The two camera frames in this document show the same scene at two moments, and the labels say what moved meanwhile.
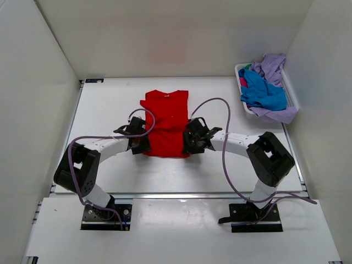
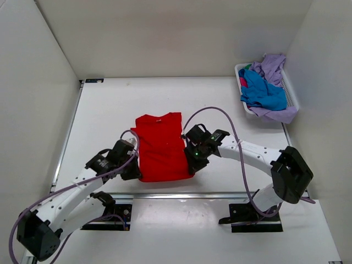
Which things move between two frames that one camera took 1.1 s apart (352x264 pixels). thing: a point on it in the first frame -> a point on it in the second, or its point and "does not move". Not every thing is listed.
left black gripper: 146,147 -> 135,172
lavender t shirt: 271,67 does not move
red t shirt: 170,110 -> 161,154
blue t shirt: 260,93 does not move
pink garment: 243,82 does not move
